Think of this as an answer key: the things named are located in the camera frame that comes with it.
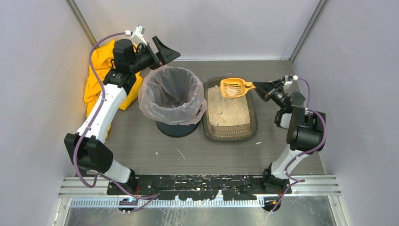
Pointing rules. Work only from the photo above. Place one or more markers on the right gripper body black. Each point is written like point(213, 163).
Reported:
point(269, 91)

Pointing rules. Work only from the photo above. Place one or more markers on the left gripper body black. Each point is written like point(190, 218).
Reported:
point(154, 55)

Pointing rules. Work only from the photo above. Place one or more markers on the orange plastic litter scoop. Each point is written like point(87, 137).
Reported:
point(235, 87)

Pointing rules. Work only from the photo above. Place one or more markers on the translucent trash bag liner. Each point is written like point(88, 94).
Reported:
point(172, 95)

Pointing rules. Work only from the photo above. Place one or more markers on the dark translucent litter box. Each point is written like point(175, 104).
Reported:
point(228, 119)

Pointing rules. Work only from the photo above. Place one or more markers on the black trash bin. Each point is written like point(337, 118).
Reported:
point(176, 131)

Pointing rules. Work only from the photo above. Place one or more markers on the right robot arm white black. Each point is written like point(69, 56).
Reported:
point(306, 132)

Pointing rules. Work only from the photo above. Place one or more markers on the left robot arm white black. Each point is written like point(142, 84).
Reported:
point(86, 147)

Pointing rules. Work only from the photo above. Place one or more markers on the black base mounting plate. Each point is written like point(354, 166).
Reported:
point(202, 187)

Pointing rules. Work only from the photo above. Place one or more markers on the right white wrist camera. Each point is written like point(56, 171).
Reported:
point(287, 80)

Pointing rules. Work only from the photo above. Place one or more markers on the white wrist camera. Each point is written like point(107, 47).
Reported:
point(137, 35)
point(287, 80)

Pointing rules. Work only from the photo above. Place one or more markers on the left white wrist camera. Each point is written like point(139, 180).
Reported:
point(137, 35)

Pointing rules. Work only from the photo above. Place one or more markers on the aluminium rail frame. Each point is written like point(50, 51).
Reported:
point(97, 197)

